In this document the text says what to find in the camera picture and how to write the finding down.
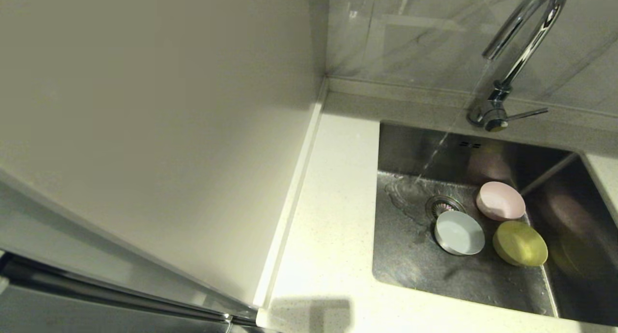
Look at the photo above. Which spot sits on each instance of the stainless steel sink basin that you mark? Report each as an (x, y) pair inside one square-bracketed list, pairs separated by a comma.
[(410, 275)]

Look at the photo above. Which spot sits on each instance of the chrome gooseneck faucet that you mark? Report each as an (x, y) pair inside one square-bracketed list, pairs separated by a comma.
[(495, 116)]

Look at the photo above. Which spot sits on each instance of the yellow-green bowl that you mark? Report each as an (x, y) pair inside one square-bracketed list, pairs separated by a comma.
[(521, 245)]

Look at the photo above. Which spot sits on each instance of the pink bowl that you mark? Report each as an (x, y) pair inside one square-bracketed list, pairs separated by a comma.
[(502, 201)]

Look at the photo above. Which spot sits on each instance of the stainless steel appliance door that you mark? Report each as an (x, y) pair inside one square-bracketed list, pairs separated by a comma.
[(72, 318)]

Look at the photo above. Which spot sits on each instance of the metal sink drain strainer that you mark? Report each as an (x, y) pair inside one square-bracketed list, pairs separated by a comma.
[(440, 205)]

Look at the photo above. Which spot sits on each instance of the white tall cabinet side panel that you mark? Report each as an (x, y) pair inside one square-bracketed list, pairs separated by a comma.
[(145, 106)]

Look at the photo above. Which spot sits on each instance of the white trim strip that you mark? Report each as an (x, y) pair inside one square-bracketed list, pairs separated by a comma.
[(295, 188)]

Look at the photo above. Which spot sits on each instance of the white bowl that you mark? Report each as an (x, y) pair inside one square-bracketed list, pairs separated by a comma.
[(459, 234)]

